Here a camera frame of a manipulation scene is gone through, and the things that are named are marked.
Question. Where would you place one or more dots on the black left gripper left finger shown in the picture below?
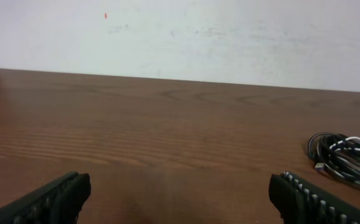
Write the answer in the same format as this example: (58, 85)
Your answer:
(58, 202)

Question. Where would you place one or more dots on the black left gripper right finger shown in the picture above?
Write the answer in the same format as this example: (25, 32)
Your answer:
(301, 202)

